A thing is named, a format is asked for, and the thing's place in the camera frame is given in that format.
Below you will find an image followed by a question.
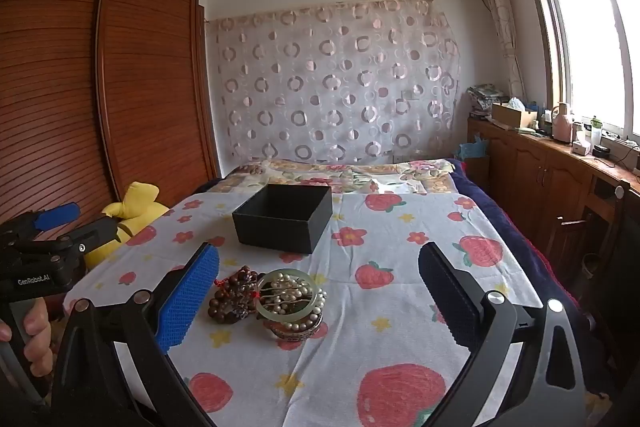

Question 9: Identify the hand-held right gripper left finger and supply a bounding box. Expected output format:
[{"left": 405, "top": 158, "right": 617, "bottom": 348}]
[{"left": 50, "top": 242, "right": 221, "bottom": 427}]

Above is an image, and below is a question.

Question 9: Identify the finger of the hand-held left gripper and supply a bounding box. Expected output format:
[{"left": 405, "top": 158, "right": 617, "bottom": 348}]
[
  {"left": 4, "top": 202, "right": 82, "bottom": 239},
  {"left": 60, "top": 216, "right": 124, "bottom": 254}
]

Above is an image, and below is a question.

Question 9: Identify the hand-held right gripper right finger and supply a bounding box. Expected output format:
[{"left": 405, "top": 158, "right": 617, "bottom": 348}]
[{"left": 417, "top": 242, "right": 588, "bottom": 427}]

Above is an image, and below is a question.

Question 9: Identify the dark wooden bead bracelet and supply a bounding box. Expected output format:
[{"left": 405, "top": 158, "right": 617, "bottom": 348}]
[{"left": 207, "top": 264, "right": 266, "bottom": 323}]

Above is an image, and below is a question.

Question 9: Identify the pale green jade bangle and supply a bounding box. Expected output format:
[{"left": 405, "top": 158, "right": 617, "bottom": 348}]
[{"left": 256, "top": 268, "right": 326, "bottom": 319}]

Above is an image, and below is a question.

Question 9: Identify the pearl bracelet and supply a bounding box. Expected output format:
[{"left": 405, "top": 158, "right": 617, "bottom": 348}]
[{"left": 260, "top": 272, "right": 328, "bottom": 313}]

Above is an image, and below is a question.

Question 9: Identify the silver patterned bangle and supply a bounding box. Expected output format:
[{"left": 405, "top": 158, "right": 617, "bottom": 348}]
[{"left": 270, "top": 312, "right": 323, "bottom": 339}]

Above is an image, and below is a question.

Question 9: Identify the black box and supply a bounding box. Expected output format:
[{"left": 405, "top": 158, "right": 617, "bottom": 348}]
[{"left": 231, "top": 184, "right": 333, "bottom": 254}]

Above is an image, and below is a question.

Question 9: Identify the person's left hand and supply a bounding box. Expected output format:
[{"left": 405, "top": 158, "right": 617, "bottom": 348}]
[{"left": 0, "top": 299, "right": 53, "bottom": 375}]

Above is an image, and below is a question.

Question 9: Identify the yellow plush toy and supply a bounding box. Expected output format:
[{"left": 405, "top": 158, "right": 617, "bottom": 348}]
[{"left": 82, "top": 181, "right": 171, "bottom": 268}]

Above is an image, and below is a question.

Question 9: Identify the strawberry printed bed sheet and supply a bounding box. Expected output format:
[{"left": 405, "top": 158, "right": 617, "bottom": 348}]
[{"left": 62, "top": 192, "right": 543, "bottom": 427}]

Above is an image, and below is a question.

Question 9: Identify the dark blue blanket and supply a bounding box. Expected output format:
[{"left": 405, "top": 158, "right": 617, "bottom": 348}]
[{"left": 450, "top": 159, "right": 596, "bottom": 358}]

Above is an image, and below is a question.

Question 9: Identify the dark trash bin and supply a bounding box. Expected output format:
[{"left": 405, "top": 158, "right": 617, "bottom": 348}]
[{"left": 575, "top": 253, "right": 604, "bottom": 303}]

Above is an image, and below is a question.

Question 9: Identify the brown wooden wardrobe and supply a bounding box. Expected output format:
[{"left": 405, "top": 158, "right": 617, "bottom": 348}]
[{"left": 0, "top": 0, "right": 221, "bottom": 238}]

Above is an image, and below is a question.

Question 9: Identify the long wooden cabinet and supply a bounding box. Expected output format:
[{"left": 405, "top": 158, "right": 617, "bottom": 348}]
[{"left": 467, "top": 117, "right": 640, "bottom": 288}]

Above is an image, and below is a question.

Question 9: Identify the light blue bag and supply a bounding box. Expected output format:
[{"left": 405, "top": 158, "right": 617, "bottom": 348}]
[{"left": 452, "top": 134, "right": 490, "bottom": 162}]

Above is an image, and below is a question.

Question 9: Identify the floral blanket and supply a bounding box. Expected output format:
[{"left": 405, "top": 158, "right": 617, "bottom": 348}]
[{"left": 207, "top": 159, "right": 458, "bottom": 196}]

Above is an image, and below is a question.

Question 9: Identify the cardboard box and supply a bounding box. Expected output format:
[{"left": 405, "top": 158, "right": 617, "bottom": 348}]
[{"left": 491, "top": 103, "right": 537, "bottom": 130}]

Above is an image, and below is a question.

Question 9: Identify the pink kettle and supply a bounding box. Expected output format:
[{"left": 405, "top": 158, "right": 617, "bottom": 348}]
[{"left": 551, "top": 102, "right": 573, "bottom": 142}]

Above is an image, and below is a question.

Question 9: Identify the stack of magazines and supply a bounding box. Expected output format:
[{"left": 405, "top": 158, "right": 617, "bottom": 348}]
[{"left": 467, "top": 83, "right": 508, "bottom": 120}]

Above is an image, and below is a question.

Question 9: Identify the patterned window curtain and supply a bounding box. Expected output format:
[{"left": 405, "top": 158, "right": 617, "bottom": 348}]
[{"left": 474, "top": 0, "right": 526, "bottom": 100}]

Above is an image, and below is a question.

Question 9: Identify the wooden framed window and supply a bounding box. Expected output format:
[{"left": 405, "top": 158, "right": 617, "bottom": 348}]
[{"left": 517, "top": 0, "right": 640, "bottom": 142}]

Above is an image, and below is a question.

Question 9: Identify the circle patterned wall curtain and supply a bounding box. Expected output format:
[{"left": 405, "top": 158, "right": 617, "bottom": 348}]
[{"left": 205, "top": 0, "right": 461, "bottom": 165}]

